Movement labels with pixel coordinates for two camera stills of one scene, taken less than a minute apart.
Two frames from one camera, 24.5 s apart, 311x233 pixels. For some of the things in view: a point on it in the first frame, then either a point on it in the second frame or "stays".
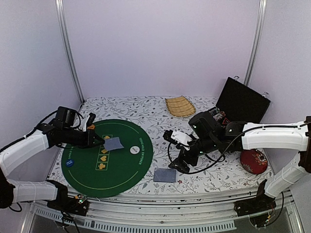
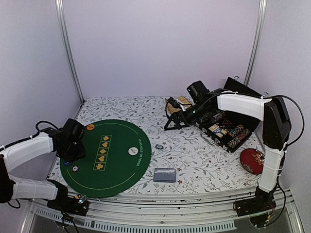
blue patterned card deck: x=164 y=175 stays
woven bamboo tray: x=180 y=107 stays
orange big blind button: x=92 y=126 stays
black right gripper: x=184 y=156 → x=182 y=115
